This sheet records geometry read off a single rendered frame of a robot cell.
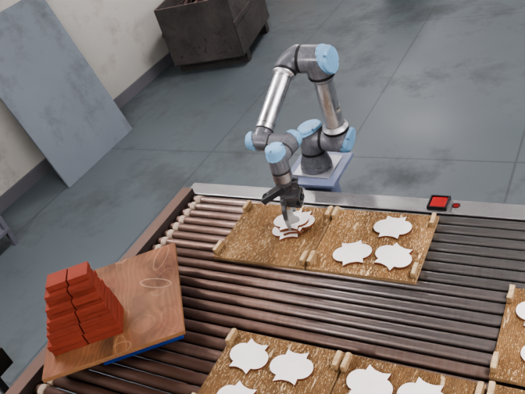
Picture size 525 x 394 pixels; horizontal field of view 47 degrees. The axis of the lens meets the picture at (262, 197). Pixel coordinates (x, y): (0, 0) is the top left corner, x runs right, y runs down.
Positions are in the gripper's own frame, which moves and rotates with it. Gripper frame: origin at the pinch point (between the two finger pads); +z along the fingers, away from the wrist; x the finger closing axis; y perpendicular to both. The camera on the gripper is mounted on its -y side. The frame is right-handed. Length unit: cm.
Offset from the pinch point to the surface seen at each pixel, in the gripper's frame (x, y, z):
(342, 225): -0.4, 20.1, 4.2
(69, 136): 224, -263, 65
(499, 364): -67, 73, 4
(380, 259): -22.1, 36.7, 3.0
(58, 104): 236, -267, 39
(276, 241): -7.6, -6.0, 4.2
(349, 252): -17.9, 25.0, 3.0
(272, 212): 11.9, -11.8, 4.2
